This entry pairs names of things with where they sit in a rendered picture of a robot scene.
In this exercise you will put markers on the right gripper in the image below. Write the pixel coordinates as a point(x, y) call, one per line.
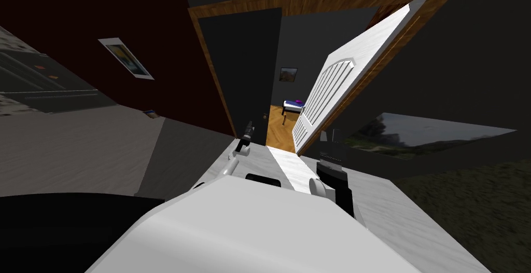
point(331, 161)

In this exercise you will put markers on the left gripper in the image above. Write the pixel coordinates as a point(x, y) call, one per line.
point(244, 138)

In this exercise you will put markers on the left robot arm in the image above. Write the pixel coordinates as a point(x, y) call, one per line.
point(62, 231)

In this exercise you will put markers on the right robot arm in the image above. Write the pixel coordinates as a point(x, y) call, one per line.
point(342, 190)

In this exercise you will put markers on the bed with purple pillow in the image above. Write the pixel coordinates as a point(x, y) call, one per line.
point(293, 106)

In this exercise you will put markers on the dark door leaf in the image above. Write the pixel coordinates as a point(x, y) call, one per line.
point(240, 69)

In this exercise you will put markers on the white panelled door leaf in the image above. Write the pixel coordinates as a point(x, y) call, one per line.
point(356, 73)

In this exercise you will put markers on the dark framed landscape picture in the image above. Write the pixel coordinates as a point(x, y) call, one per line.
point(288, 74)

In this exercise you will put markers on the large landscape window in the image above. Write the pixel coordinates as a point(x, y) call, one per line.
point(415, 134)

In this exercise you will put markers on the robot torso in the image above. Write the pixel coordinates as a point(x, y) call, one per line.
point(249, 231)

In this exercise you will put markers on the small blue and brown object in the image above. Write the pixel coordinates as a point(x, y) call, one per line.
point(151, 114)

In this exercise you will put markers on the dark grey refrigerator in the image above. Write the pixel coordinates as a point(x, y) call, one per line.
point(45, 86)

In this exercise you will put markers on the white framed wall picture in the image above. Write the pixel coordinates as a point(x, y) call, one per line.
point(126, 59)

